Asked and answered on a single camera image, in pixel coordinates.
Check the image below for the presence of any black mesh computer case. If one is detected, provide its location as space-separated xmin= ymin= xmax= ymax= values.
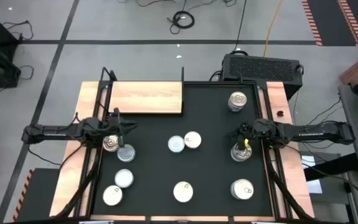
xmin=221 ymin=53 xmax=304 ymax=91

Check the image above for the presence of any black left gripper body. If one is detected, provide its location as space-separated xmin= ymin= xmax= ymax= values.
xmin=103 ymin=116 xmax=127 ymax=138

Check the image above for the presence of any black hanging cable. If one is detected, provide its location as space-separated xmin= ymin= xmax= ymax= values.
xmin=233 ymin=0 xmax=248 ymax=52

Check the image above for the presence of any yellow hanging cable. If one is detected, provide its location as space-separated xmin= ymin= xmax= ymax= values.
xmin=262 ymin=0 xmax=284 ymax=58

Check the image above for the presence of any black table mat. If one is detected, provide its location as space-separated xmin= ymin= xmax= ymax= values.
xmin=91 ymin=83 xmax=275 ymax=218

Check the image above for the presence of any grey desk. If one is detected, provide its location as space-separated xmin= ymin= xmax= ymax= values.
xmin=337 ymin=82 xmax=358 ymax=224

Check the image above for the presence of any black floor mat orange edge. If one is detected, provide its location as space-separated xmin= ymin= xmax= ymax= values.
xmin=301 ymin=0 xmax=358 ymax=47
xmin=12 ymin=167 xmax=62 ymax=223

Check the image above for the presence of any black strap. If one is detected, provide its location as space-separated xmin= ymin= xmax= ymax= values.
xmin=303 ymin=152 xmax=358 ymax=182

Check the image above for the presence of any coiled black floor cable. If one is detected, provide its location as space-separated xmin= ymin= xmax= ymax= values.
xmin=166 ymin=10 xmax=196 ymax=35

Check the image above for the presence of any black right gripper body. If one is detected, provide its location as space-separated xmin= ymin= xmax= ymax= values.
xmin=243 ymin=119 xmax=265 ymax=142

